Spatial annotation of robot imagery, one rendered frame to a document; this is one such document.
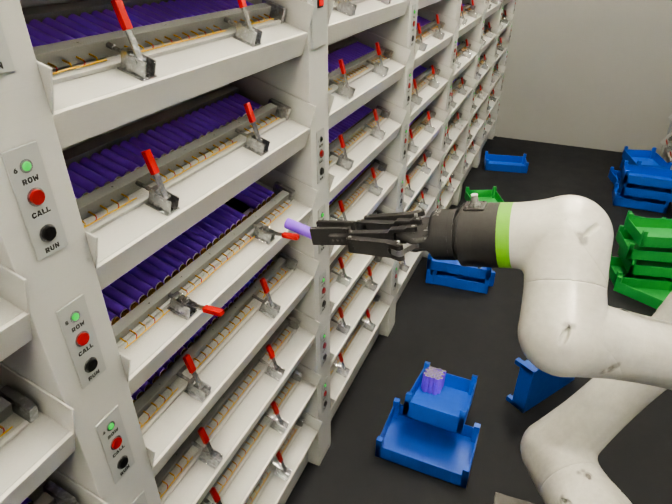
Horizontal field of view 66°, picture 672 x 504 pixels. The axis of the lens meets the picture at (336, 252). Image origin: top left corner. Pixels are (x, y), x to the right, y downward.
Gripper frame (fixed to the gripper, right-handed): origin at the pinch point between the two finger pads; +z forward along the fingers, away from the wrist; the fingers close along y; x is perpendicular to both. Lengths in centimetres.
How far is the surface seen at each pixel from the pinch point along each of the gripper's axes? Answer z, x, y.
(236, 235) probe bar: 24.8, 3.9, -6.0
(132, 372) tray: 21.4, 8.7, 28.7
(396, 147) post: 24, 17, -100
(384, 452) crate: 21, 101, -41
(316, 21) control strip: 12.6, -30.0, -33.2
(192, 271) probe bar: 24.8, 4.0, 8.0
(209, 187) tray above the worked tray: 18.1, -10.3, 5.0
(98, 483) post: 23.0, 19.8, 39.3
